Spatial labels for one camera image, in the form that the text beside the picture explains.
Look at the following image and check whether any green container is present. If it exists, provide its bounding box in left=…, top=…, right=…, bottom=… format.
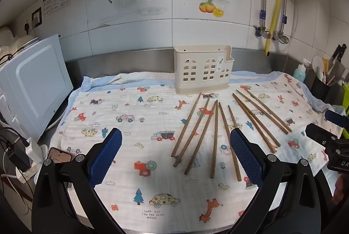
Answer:
left=342, top=83, right=349, bottom=139

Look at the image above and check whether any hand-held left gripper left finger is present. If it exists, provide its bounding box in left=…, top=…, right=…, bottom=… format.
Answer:
left=33, top=127, right=123, bottom=234

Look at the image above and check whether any red-handled valve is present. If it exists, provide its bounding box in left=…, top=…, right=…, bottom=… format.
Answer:
left=254, top=25, right=273, bottom=40

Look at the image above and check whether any teal pump bottle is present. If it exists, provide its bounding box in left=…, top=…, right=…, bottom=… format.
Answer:
left=293, top=58, right=310, bottom=83

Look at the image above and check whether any steel angle valve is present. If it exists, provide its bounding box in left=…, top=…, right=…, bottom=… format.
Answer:
left=275, top=31, right=290, bottom=45

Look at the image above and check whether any white spatula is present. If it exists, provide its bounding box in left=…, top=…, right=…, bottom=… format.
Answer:
left=312, top=56, right=326, bottom=83

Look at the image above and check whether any bunch of wooden chopsticks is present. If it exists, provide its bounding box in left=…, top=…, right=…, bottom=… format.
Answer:
left=171, top=89, right=293, bottom=182

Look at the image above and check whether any cream plastic utensil holder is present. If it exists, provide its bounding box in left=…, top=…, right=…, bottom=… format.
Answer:
left=174, top=45, right=235, bottom=95

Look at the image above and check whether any steel cleaver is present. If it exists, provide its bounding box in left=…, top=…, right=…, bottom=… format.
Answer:
left=331, top=59, right=349, bottom=85

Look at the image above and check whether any black wall socket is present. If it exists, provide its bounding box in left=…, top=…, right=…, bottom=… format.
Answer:
left=31, top=7, right=43, bottom=29

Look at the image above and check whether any black charger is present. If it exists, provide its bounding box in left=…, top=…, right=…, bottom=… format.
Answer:
left=7, top=138, right=31, bottom=173

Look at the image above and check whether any smartphone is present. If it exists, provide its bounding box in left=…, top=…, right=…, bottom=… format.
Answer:
left=47, top=147, right=73, bottom=164

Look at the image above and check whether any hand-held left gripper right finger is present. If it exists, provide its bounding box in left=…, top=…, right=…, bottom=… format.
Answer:
left=230, top=128, right=322, bottom=234

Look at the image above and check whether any printed cartoon cloth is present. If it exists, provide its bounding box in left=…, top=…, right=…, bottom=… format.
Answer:
left=58, top=70, right=340, bottom=233

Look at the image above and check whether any black utensil pot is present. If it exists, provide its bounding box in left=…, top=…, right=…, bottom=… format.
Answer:
left=311, top=74, right=332, bottom=102

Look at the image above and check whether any white power strip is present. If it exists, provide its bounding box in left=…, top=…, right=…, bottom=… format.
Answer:
left=16, top=141, right=50, bottom=184

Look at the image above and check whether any white cable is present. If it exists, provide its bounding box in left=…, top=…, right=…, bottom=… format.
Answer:
left=0, top=172, right=30, bottom=215

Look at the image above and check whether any black-handled knife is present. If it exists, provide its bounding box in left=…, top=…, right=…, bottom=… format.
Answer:
left=328, top=44, right=347, bottom=69

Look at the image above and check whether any person's right hand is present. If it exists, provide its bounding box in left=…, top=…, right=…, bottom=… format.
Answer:
left=331, top=175, right=349, bottom=206

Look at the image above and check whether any white microwave oven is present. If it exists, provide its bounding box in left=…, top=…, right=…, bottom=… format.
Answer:
left=0, top=33, right=74, bottom=139

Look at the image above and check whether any yellow gas hose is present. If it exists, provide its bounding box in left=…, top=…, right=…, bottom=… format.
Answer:
left=264, top=0, right=289, bottom=57

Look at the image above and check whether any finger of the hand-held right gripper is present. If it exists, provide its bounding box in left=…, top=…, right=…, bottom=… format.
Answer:
left=305, top=123, right=343, bottom=151
left=325, top=110, right=349, bottom=128

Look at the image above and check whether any wall label sticker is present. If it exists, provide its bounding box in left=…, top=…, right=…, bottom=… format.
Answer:
left=43, top=0, right=70, bottom=17

